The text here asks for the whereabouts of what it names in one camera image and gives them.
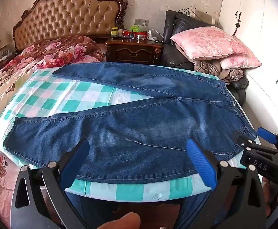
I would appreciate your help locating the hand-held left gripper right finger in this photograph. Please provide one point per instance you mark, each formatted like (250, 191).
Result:
(200, 162)

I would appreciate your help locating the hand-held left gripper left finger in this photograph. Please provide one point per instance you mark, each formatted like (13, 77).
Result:
(79, 157)

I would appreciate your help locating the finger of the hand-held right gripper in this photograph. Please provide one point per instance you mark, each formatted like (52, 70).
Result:
(266, 134)
(242, 139)

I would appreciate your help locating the blue denim pants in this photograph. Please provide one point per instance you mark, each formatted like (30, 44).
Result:
(129, 124)

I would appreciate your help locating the person's left hand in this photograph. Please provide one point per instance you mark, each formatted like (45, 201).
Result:
(119, 222)

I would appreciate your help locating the person's right leg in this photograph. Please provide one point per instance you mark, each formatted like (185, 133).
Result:
(196, 210)

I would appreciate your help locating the person's leg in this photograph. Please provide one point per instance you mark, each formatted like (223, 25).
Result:
(196, 210)
(91, 210)

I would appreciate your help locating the person's left leg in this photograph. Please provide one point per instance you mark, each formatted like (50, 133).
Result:
(91, 210)

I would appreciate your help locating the green checked table cover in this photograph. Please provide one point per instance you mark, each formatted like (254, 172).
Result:
(69, 95)

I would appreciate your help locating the small pink floral pillow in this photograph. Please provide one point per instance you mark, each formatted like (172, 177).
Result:
(240, 62)

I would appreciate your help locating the plaid blanket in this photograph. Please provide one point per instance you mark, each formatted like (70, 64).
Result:
(210, 68)

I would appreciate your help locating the pink floral bed sheet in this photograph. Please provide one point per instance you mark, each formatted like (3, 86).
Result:
(0, 179)

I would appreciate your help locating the large pink floral pillow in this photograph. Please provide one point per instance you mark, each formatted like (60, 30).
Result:
(210, 41)

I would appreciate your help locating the white wardrobe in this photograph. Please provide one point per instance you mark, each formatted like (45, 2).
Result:
(256, 28)

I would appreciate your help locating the floral quilt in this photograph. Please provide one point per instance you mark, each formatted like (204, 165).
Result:
(57, 50)

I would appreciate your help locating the black leather armchair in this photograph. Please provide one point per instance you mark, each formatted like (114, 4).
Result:
(172, 54)

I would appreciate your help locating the dark tassel ornament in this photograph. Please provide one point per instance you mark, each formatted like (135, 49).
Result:
(237, 25)

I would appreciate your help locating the dark wooden nightstand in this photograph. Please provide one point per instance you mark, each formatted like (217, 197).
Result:
(131, 50)

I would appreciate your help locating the dark bedside cabinet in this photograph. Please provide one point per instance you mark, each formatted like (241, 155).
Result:
(6, 53)

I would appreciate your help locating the beige cushion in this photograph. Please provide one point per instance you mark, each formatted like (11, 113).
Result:
(205, 18)

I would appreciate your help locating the yellow jar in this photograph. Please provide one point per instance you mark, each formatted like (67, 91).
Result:
(115, 32)

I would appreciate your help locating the white power strip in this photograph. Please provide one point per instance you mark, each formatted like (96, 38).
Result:
(152, 38)

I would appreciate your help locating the glass ashtray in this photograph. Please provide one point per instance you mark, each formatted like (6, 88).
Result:
(140, 37)

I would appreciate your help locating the red tin box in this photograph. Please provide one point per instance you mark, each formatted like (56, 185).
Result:
(134, 33)

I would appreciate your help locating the green bag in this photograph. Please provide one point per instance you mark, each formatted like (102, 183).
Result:
(134, 28)

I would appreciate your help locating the tufted leather carved headboard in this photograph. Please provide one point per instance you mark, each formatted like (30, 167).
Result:
(69, 14)

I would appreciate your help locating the grey wall socket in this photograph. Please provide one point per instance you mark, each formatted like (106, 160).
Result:
(141, 22)

